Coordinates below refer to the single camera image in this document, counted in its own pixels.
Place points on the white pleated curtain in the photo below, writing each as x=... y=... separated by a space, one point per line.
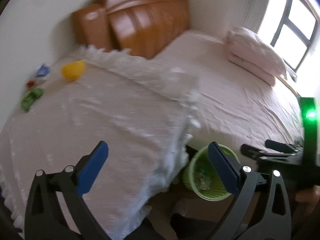
x=252 y=5

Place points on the small red wrapper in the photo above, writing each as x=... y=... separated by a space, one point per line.
x=30 y=83

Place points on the wooden panel with round sticker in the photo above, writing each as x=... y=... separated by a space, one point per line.
x=92 y=27

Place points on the pink folded pillows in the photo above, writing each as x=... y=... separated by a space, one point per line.
x=255 y=52

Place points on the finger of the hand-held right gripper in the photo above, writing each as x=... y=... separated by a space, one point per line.
x=255 y=153
x=280 y=146

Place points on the green toy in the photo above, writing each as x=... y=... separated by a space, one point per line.
x=26 y=103

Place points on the white lace cloth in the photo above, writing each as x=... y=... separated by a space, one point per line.
x=100 y=110

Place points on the bright green crumpled wrapper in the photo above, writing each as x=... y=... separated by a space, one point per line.
x=37 y=93

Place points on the yellow toy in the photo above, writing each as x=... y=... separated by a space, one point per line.
x=73 y=70

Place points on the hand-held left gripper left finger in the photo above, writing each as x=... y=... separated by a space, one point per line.
x=92 y=170

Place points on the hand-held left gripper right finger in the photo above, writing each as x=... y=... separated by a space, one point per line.
x=222 y=168

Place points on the dark framed window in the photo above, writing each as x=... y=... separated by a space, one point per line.
x=295 y=12

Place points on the pink bed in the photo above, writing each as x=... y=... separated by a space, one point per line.
x=230 y=100

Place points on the green plastic waste basket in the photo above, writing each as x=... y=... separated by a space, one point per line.
x=200 y=177

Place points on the blue and white crumpled wrapper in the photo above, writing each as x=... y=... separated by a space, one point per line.
x=42 y=70

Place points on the carved wooden headboard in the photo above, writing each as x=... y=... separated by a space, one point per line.
x=147 y=17

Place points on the person's right hand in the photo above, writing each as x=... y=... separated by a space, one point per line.
x=307 y=198

